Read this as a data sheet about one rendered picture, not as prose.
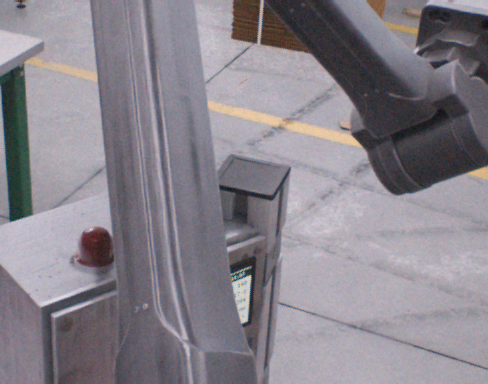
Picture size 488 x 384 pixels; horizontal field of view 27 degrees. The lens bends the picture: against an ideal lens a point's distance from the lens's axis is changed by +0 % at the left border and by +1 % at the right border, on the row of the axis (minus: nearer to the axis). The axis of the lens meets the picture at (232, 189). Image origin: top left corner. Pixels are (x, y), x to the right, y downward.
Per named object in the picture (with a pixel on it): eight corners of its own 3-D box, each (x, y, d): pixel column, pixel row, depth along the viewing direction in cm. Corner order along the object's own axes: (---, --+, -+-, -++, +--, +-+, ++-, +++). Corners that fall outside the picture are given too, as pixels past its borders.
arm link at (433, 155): (463, 52, 90) (411, 74, 94) (434, 94, 82) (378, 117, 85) (507, 140, 92) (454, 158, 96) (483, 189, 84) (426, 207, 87)
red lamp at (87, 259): (67, 258, 62) (65, 227, 61) (103, 245, 63) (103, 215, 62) (88, 279, 60) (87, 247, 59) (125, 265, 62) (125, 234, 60)
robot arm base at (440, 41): (493, 129, 100) (517, 14, 94) (474, 164, 93) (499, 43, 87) (408, 110, 103) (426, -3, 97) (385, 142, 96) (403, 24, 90)
